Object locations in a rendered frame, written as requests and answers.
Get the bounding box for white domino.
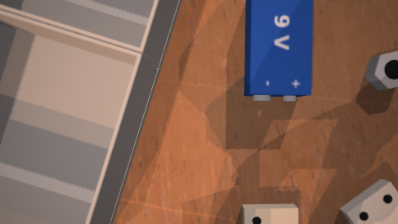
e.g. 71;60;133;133
340;179;398;224

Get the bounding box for tan domino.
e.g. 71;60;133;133
242;204;299;224

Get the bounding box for grey hex nut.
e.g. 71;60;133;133
365;51;398;90

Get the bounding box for grey rack of labelled bins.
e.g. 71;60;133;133
0;0;182;224

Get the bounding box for blue 9v battery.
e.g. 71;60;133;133
244;0;313;102

